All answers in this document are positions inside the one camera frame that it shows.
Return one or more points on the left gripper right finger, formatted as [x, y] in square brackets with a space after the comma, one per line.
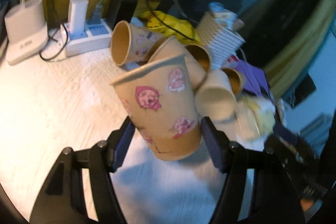
[256, 188]

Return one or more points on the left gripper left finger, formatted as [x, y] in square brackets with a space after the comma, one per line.
[79, 189]

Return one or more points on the brown cartoon paper cup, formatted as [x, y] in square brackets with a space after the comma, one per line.
[159, 100]

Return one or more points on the white paper cup lying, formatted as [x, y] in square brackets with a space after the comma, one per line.
[215, 98]

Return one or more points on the brown paper cup lying right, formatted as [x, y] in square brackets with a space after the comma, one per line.
[236, 79]

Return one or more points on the brown paper cup lying back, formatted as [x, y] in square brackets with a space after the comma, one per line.
[201, 54]

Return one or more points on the brown paper cup lying left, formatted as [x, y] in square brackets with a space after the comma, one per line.
[131, 43]

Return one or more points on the yellow tissue pack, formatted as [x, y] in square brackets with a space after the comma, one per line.
[255, 117]

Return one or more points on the yellow curtain right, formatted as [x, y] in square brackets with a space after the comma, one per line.
[286, 67]

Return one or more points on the white textured tablecloth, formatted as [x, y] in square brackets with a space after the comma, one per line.
[46, 107]

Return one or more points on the purple cloth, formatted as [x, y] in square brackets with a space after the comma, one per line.
[255, 79]

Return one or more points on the white perforated basket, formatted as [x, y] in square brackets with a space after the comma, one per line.
[218, 31]

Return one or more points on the white desk lamp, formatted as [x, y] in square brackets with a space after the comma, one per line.
[27, 30]

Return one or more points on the white power strip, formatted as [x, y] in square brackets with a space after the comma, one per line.
[94, 37]

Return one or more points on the yellow snack bag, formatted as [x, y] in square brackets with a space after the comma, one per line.
[168, 25]

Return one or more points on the white charger plug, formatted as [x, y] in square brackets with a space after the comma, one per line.
[77, 12]

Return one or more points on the black power adapter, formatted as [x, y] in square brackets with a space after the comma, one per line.
[119, 10]

